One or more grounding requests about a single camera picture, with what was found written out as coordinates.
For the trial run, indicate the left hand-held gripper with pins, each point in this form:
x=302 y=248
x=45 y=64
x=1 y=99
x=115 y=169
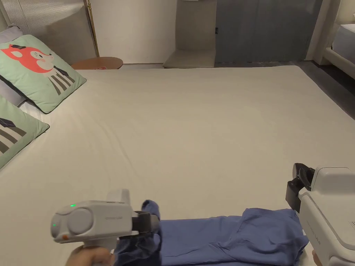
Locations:
x=91 y=219

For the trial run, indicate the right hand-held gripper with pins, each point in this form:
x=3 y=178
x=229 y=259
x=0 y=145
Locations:
x=324 y=205

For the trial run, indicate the blue shirt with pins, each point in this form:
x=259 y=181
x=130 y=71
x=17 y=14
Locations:
x=227 y=238

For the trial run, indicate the person's left hand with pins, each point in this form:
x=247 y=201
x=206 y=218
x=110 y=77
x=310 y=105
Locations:
x=88 y=256

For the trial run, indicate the person's right hand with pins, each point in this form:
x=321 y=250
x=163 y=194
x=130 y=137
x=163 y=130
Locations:
x=315 y=257

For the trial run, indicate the green cushion with striped print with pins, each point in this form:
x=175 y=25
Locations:
x=14 y=135

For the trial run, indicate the bed with beige sheet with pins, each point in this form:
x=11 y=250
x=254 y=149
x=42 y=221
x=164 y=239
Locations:
x=177 y=133

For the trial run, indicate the grey pillow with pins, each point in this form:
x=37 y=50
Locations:
x=11 y=94

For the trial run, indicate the green cushion with fox print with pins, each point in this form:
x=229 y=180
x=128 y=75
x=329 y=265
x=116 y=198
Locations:
x=38 y=69

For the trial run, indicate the beige bed with white mattress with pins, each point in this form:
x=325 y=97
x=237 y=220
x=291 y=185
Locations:
x=339 y=47

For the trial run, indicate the grey wardrobe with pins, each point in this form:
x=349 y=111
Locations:
x=263 y=30

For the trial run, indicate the brass floor lamp pole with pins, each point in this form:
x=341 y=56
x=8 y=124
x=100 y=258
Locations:
x=93 y=27

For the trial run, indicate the padded beige headboard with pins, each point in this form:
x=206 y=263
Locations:
x=47 y=30

